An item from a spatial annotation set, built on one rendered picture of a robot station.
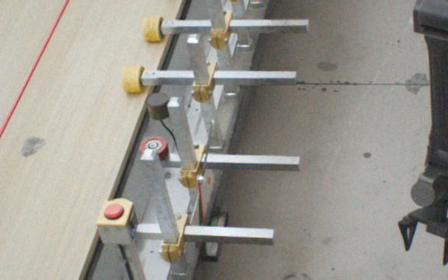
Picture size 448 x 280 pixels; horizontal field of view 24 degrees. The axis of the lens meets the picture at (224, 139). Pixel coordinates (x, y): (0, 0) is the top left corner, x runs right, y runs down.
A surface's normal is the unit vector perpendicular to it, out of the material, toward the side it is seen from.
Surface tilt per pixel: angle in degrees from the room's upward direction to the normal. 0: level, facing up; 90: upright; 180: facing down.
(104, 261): 90
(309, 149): 0
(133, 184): 90
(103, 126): 0
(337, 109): 0
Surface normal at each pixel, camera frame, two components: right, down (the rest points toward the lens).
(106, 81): -0.15, -0.73
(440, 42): -0.55, 0.62
